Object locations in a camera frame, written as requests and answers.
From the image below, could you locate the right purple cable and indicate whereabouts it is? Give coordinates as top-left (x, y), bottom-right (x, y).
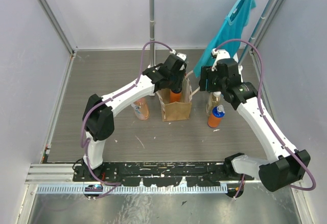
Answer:
top-left (210, 38), bottom-right (316, 199)

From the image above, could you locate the pink cap clear bottle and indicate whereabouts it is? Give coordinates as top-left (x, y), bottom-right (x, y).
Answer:
top-left (131, 97), bottom-right (150, 120)

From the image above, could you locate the blue pump bottle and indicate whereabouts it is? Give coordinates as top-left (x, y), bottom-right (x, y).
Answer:
top-left (170, 90), bottom-right (182, 103)

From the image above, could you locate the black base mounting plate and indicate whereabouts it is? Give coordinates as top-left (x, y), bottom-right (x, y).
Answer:
top-left (72, 161), bottom-right (242, 187)

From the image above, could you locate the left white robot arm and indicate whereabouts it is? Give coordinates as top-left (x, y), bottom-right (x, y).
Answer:
top-left (82, 53), bottom-right (187, 181)

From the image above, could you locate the brown canvas tote bag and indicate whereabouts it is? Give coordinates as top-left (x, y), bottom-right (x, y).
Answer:
top-left (156, 71), bottom-right (199, 122)

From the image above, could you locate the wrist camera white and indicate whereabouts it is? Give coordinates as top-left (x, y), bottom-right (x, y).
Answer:
top-left (170, 50), bottom-right (187, 71)
top-left (212, 49), bottom-right (230, 71)

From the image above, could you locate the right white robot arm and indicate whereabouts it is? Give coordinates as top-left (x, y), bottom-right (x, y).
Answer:
top-left (199, 58), bottom-right (311, 192)

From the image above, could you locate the teal t-shirt on hanger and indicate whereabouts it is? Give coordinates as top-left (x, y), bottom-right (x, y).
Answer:
top-left (193, 0), bottom-right (256, 78)

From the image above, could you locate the aluminium frame rail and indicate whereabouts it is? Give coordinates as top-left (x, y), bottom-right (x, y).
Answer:
top-left (26, 162), bottom-right (243, 198)

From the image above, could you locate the orange bottle blue cap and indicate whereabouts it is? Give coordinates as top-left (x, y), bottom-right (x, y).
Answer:
top-left (207, 105), bottom-right (225, 128)

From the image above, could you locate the white metal clothes rack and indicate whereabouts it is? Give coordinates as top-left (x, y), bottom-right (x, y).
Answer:
top-left (147, 0), bottom-right (285, 97)

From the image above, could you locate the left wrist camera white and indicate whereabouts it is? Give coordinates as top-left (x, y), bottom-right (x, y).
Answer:
top-left (170, 50), bottom-right (187, 71)

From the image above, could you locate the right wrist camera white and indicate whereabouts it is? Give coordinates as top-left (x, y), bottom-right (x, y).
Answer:
top-left (212, 49), bottom-right (230, 71)

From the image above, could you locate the amber bottle white cap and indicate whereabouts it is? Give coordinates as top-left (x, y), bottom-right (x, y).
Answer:
top-left (206, 92), bottom-right (221, 116)

